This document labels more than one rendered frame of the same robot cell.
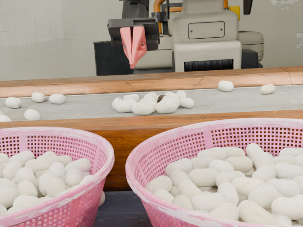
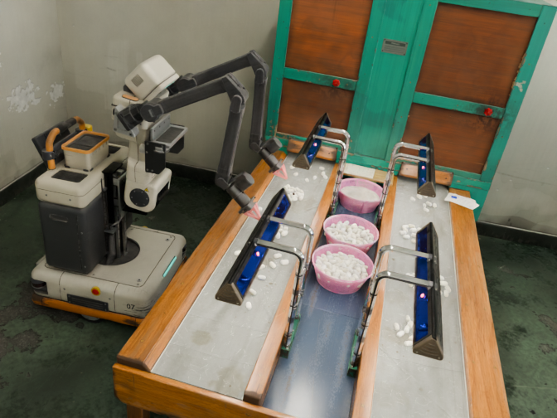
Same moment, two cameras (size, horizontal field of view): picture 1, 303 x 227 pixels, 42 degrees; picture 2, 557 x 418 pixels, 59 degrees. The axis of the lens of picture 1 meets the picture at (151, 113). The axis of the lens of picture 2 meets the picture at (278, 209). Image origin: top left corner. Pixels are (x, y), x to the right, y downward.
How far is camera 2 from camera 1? 227 cm
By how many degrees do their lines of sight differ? 78
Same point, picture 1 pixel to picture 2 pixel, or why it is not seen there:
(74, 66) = not seen: outside the picture
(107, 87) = (234, 232)
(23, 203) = (349, 262)
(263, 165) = (342, 230)
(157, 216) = (362, 247)
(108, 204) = not seen: hidden behind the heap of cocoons
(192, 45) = (158, 182)
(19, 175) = (335, 261)
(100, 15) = not seen: outside the picture
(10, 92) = (216, 260)
